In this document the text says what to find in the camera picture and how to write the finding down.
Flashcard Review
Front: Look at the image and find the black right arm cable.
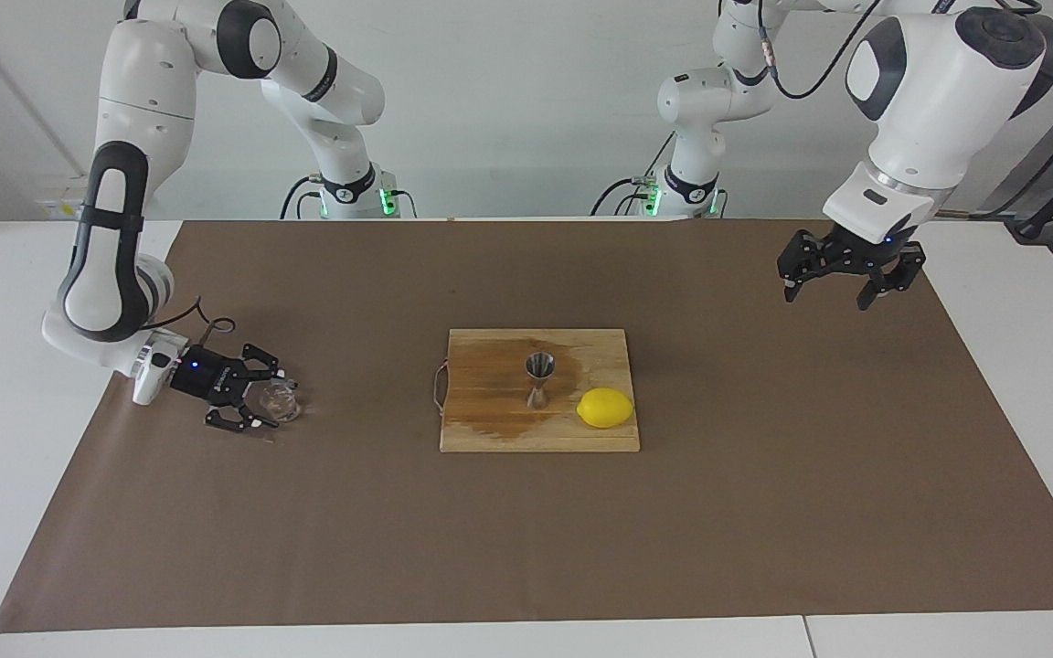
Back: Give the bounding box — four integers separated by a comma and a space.
138, 294, 237, 350

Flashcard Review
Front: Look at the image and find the black base cable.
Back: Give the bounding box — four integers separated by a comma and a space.
280, 175, 322, 220
590, 178, 646, 217

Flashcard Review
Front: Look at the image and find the wooden cutting board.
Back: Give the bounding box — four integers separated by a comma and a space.
435, 328, 642, 454

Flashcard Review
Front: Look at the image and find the steel double jigger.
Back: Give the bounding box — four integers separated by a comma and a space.
525, 351, 557, 410

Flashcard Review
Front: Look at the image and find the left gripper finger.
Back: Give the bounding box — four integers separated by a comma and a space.
776, 229, 830, 302
856, 241, 928, 313

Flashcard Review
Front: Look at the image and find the brown paper table mat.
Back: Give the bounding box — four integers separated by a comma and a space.
0, 218, 1053, 633

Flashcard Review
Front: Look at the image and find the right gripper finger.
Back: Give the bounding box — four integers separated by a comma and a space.
205, 399, 281, 433
239, 343, 297, 385

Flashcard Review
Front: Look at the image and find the yellow lemon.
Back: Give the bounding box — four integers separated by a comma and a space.
576, 387, 635, 430

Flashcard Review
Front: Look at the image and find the small clear glass cup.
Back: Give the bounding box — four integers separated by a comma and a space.
257, 379, 303, 423

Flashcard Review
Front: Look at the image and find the white wall socket box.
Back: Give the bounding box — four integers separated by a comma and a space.
33, 175, 93, 220

